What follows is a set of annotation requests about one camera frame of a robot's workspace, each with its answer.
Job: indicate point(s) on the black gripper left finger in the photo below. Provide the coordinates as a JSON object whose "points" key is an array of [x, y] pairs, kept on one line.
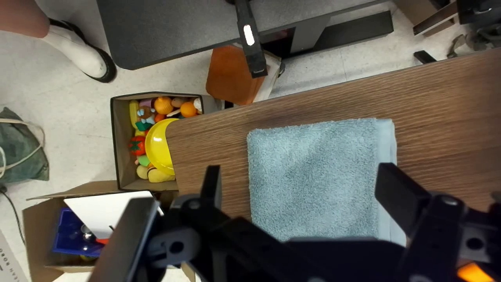
{"points": [[211, 184]]}

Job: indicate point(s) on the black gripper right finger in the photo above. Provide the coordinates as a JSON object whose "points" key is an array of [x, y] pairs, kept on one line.
{"points": [[399, 192]]}

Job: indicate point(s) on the blue towel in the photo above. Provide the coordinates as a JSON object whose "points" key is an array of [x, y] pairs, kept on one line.
{"points": [[313, 177]]}

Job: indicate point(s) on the yellow plastic toy bowl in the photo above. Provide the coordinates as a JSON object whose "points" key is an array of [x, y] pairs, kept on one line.
{"points": [[158, 148]]}

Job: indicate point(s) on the orange toy fruit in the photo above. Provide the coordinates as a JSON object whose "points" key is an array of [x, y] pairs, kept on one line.
{"points": [[163, 105], [188, 108]]}

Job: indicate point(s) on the cardboard box of toys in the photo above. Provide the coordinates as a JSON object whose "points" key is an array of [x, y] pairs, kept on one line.
{"points": [[119, 145]]}

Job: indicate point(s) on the orange brown block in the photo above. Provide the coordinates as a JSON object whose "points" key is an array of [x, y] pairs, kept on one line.
{"points": [[228, 75]]}

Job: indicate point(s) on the white paper sheet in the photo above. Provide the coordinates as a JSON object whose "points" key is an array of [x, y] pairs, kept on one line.
{"points": [[99, 208]]}

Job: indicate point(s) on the small black flat object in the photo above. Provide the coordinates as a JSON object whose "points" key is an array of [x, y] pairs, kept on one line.
{"points": [[424, 56]]}

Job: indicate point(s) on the black bar with white label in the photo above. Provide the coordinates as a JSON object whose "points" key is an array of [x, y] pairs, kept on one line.
{"points": [[250, 40]]}

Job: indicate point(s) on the blue plastic tray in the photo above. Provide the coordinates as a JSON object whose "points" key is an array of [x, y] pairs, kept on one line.
{"points": [[70, 236]]}

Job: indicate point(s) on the cardboard box with blue tray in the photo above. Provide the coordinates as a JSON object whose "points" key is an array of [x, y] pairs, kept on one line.
{"points": [[36, 228]]}

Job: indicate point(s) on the white black shoe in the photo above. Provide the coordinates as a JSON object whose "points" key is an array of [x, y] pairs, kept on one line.
{"points": [[83, 51]]}

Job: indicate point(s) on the green cloth tote bag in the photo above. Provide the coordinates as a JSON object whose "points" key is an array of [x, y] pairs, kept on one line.
{"points": [[23, 150]]}

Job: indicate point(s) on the white printed paper strip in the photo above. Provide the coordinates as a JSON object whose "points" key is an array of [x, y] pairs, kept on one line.
{"points": [[8, 260]]}

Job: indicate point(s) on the person's lower leg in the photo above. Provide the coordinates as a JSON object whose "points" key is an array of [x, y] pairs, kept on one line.
{"points": [[20, 15]]}

